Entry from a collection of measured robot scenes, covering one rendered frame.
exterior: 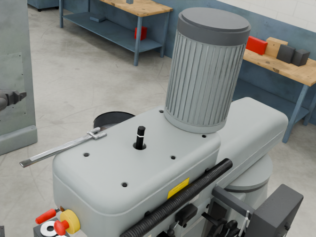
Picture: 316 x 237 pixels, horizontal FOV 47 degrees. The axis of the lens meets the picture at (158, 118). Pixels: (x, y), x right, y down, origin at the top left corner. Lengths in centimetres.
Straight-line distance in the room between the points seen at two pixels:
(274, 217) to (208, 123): 33
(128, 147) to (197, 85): 25
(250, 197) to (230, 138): 30
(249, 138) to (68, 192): 74
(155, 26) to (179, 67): 562
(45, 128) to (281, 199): 352
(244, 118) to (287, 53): 333
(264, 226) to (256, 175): 44
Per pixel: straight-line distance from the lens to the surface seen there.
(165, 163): 94
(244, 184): 147
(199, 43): 96
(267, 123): 151
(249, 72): 566
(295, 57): 477
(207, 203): 130
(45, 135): 427
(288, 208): 118
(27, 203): 349
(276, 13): 533
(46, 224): 183
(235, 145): 132
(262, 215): 113
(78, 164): 92
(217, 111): 105
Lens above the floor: 248
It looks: 32 degrees down
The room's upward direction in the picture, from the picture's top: 8 degrees clockwise
